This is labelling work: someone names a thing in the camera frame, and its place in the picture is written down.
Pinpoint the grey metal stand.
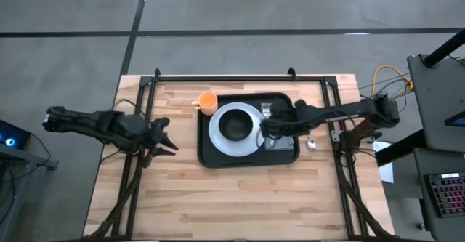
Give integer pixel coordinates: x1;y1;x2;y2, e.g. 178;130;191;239
0;142;59;172

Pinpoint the black bowl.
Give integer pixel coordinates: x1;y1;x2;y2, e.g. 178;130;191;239
217;108;254;142

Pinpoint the dark grey keyboard desk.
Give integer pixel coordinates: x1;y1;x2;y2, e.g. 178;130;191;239
413;149;465;242

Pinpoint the yellow cable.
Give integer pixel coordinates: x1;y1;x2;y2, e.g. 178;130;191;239
370;64;414;97

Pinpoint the black device with blue light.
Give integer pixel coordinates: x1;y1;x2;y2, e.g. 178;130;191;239
0;120;32;150

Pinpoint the grey desk top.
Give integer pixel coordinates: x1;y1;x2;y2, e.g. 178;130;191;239
406;54;465;152

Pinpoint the dark blue-edged screen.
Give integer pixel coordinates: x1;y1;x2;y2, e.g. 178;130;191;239
445;110;465;127

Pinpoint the black metal table frame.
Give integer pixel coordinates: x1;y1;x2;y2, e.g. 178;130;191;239
85;66;395;241

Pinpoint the backlit rainbow keyboard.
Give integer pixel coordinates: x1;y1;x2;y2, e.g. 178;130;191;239
424;172;465;219

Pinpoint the black cable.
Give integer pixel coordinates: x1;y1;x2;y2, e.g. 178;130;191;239
359;73;413;101

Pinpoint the black pole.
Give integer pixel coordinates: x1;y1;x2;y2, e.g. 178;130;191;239
423;27;465;68

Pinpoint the grey napkin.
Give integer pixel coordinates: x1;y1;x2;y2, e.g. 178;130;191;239
261;102;295;152

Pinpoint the white round plate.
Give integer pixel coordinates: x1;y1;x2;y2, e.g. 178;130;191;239
208;102;268;158

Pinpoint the orange cup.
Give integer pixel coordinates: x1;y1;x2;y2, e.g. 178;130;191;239
191;91;219;117

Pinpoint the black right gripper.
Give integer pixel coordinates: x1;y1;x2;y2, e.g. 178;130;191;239
259;99;310;140

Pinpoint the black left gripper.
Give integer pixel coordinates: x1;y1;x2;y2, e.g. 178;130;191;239
143;116;179;169

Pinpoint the black rectangular tray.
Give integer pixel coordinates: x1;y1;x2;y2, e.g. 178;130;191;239
196;91;301;169

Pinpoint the white paper sheet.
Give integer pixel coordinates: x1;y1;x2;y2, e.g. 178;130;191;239
372;140;395;184

